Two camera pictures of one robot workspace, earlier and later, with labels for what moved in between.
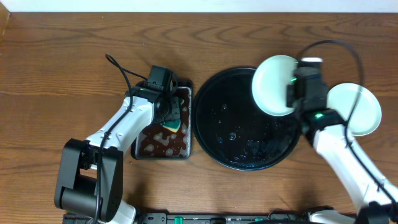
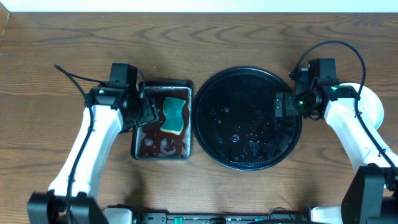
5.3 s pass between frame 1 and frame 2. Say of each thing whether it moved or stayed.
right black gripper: stayed
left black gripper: moved
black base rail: stayed
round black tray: stayed
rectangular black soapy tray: stayed
